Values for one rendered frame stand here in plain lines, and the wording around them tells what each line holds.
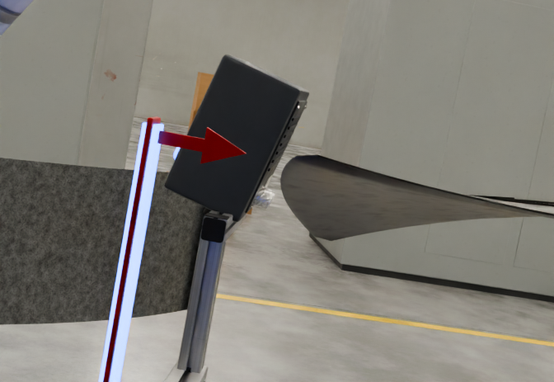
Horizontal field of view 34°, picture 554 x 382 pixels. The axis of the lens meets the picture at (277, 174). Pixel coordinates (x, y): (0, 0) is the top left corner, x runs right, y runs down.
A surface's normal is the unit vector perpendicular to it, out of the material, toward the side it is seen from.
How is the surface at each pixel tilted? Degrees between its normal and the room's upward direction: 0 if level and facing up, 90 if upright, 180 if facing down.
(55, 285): 90
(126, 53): 90
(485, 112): 90
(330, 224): 154
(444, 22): 90
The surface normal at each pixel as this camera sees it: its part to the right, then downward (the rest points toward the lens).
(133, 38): 0.14, 0.12
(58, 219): 0.65, 0.19
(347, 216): -0.03, 0.96
